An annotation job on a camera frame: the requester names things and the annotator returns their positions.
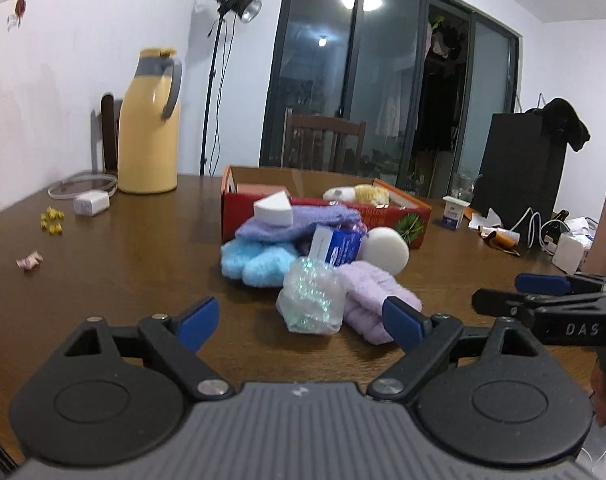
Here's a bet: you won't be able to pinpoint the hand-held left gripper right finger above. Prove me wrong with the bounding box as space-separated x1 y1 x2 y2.
365 296 540 403

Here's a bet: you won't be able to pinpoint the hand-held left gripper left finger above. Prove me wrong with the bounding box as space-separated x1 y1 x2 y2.
63 296 235 402

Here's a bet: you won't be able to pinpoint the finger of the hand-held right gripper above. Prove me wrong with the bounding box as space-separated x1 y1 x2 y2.
472 287 551 322
515 272 606 298

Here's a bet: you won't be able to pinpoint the light purple fluffy cloth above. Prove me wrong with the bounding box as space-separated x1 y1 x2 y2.
337 263 424 345

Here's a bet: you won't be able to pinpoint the white round sponge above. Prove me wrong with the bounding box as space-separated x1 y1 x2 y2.
359 227 410 276

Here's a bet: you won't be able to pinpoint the blue fluffy glove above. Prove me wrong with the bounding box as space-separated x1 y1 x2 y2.
220 239 299 288

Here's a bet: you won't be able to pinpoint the clear bubble wrap bag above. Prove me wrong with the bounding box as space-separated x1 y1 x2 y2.
276 256 345 336

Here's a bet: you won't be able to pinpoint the blue tissue packet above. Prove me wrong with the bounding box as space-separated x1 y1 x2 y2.
308 225 361 267

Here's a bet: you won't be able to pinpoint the red cardboard box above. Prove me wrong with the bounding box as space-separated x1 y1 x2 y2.
221 165 432 250

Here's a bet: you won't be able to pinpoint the white wedge sponge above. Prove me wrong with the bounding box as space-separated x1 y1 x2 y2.
253 190 294 226

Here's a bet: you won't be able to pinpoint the lavender fluffy glove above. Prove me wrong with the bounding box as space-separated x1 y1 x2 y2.
235 204 363 247

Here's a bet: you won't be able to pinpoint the person's right hand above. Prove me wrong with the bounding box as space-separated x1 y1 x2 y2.
590 364 606 429

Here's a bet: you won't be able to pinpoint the white power adapter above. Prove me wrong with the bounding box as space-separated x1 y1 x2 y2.
552 232 587 274

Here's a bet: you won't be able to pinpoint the orange and white tube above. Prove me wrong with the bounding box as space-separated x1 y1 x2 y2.
478 226 522 257

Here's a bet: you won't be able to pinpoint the white paper scrap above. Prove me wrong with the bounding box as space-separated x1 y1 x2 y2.
466 207 504 229

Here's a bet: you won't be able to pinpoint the small white carton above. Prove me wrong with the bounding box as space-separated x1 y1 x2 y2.
441 196 472 230

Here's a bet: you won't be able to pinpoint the black box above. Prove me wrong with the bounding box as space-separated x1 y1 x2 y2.
470 111 567 224

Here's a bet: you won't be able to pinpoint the clear drinking glass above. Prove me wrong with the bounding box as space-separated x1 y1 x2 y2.
450 170 480 202

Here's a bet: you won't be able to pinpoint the yellow loofah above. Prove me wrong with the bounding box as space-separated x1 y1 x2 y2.
354 185 392 206

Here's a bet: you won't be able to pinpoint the pink brick sponge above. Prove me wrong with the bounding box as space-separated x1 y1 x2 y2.
238 182 291 197

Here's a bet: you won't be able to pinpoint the white charger block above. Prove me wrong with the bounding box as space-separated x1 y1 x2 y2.
74 191 110 218

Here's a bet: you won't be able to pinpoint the black garment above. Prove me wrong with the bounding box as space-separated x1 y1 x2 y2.
540 97 591 153

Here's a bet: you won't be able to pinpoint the cluster of yellow bits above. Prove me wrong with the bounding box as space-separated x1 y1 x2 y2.
0 207 65 236

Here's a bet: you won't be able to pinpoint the pink crumpled wrapper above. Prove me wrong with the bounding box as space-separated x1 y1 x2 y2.
16 250 44 272

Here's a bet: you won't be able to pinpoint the yellow thermos jug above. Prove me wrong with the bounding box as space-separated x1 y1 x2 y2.
117 47 184 195

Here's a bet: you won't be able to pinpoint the brown wooden chair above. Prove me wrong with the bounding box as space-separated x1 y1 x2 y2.
281 108 367 174

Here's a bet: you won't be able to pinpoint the dark-framed glass sliding door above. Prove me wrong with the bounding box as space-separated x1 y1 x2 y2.
259 0 525 197

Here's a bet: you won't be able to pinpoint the hanging clothes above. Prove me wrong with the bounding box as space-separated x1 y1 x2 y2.
423 14 468 62

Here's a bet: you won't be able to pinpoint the studio light on stand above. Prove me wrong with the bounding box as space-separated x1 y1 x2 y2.
199 0 263 177

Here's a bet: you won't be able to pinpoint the white cable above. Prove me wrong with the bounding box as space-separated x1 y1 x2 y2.
512 208 560 252

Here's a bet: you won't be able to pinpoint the grey coiled cable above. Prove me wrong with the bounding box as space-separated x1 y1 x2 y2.
48 172 119 199

